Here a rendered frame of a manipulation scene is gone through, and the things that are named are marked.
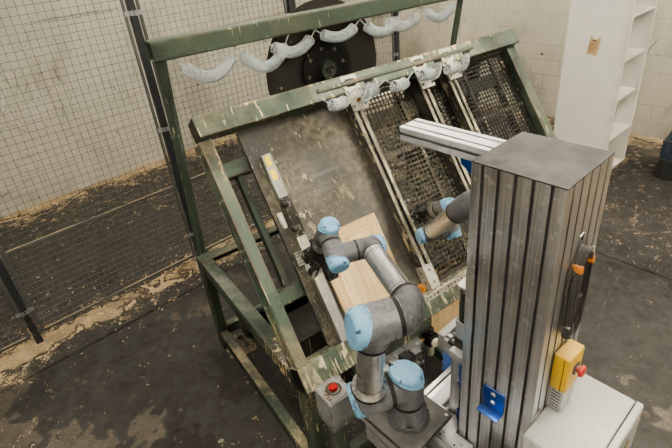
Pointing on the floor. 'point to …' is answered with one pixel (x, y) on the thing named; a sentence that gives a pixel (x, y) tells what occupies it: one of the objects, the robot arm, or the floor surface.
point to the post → (341, 438)
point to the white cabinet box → (606, 53)
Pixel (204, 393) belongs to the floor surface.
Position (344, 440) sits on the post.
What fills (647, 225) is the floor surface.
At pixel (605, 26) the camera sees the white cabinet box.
